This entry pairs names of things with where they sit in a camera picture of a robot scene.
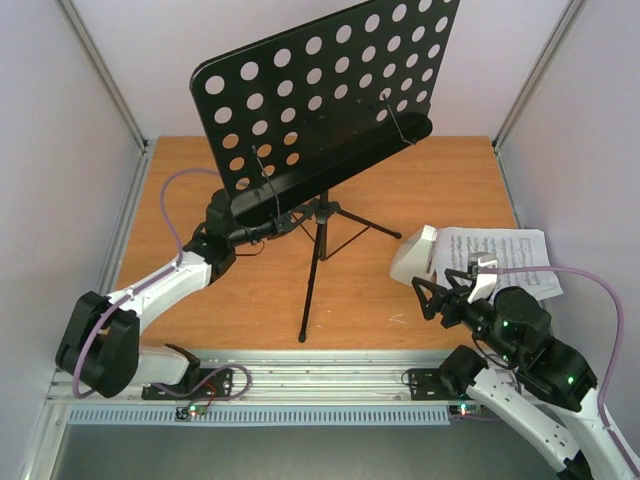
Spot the white metronome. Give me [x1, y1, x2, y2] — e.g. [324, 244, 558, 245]
[389, 225, 439, 286]

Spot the sheet music page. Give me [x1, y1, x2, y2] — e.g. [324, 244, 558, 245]
[429, 227, 563, 300]

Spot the black tripod music stand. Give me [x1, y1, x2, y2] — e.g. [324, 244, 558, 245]
[188, 0, 462, 344]

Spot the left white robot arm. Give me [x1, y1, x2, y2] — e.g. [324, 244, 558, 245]
[55, 190, 317, 399]

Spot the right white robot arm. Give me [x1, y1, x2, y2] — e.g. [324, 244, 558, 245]
[411, 270, 639, 479]

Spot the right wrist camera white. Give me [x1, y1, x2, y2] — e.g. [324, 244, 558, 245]
[467, 252, 498, 304]

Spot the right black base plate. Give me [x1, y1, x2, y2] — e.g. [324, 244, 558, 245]
[403, 368, 481, 401]

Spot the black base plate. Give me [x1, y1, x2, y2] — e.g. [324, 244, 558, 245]
[141, 367, 234, 401]
[403, 368, 481, 401]

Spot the grey slotted cable duct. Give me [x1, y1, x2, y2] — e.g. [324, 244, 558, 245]
[67, 405, 450, 428]

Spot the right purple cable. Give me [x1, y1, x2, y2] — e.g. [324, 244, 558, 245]
[457, 265, 640, 464]

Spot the aluminium front rail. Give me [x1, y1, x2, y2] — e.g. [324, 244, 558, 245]
[45, 347, 451, 406]

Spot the aluminium frame rail left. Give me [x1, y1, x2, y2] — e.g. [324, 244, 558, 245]
[56, 1, 156, 293]

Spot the aluminium frame rail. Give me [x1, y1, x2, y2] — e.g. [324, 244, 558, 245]
[56, 1, 156, 293]
[492, 0, 588, 224]

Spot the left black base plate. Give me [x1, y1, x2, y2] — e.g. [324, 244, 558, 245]
[141, 367, 234, 401]

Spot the aluminium frame rail right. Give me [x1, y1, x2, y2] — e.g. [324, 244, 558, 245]
[492, 0, 588, 224]

